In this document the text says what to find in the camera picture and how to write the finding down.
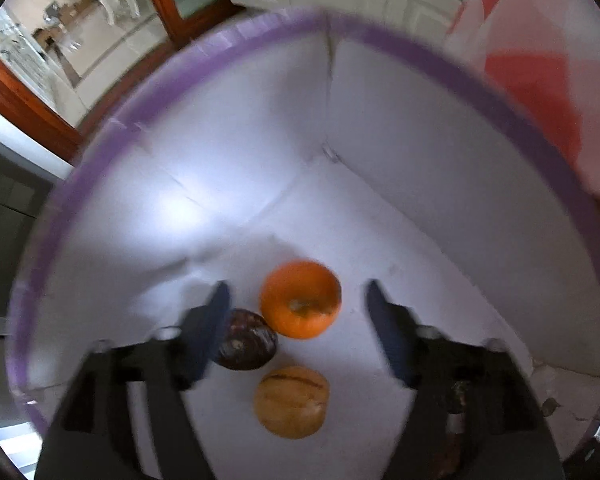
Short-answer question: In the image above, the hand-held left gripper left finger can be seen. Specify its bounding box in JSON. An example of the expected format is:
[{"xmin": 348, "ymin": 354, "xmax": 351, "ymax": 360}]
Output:
[{"xmin": 34, "ymin": 280, "xmax": 232, "ymax": 480}]

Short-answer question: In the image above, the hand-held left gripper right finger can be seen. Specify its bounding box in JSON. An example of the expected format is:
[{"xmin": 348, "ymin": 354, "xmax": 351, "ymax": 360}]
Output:
[{"xmin": 365, "ymin": 279, "xmax": 566, "ymax": 480}]

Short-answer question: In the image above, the dark purple round fruit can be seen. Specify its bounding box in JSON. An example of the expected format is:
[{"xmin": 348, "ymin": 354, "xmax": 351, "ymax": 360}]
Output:
[{"xmin": 212, "ymin": 308, "xmax": 279, "ymax": 372}]

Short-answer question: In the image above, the large mandarin orange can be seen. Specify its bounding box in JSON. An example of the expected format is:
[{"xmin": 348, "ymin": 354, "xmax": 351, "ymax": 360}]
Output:
[{"xmin": 259, "ymin": 260, "xmax": 342, "ymax": 340}]

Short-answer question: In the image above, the large yellow striped pepino melon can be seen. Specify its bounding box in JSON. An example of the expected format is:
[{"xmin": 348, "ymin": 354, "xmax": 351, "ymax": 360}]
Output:
[{"xmin": 254, "ymin": 366, "xmax": 331, "ymax": 440}]

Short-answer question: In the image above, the white box with purple rim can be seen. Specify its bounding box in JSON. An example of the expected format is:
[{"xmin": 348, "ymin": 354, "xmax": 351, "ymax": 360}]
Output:
[{"xmin": 7, "ymin": 7, "xmax": 600, "ymax": 480}]

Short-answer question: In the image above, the red white checkered tablecloth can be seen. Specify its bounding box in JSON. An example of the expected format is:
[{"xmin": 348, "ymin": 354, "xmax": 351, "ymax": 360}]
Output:
[{"xmin": 445, "ymin": 0, "xmax": 600, "ymax": 201}]

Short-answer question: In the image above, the wooden framed glass door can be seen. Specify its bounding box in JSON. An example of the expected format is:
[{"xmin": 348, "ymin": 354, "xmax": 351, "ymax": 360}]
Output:
[{"xmin": 0, "ymin": 0, "xmax": 246, "ymax": 161}]

